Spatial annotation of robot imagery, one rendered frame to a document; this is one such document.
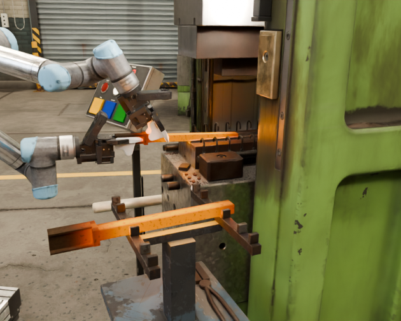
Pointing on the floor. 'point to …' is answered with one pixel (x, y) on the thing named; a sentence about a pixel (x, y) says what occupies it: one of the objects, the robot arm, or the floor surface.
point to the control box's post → (137, 192)
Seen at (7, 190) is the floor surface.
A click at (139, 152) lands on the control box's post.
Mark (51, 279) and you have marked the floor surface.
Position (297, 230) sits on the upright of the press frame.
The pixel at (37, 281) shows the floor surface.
